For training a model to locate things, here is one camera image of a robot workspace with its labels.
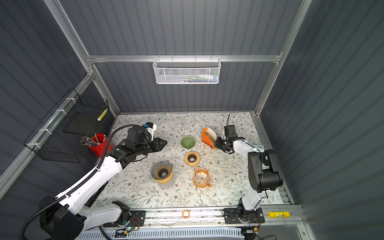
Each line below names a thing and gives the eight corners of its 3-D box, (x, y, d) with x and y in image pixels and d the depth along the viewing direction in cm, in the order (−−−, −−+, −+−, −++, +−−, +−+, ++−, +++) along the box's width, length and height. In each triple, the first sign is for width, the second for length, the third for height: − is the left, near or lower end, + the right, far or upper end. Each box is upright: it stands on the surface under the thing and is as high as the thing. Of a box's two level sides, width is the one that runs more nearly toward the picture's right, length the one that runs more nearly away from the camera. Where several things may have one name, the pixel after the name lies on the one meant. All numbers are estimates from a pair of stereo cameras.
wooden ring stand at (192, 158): (184, 166, 94) (184, 164, 92) (185, 153, 99) (185, 151, 97) (200, 166, 94) (200, 164, 92) (199, 153, 99) (200, 151, 97)
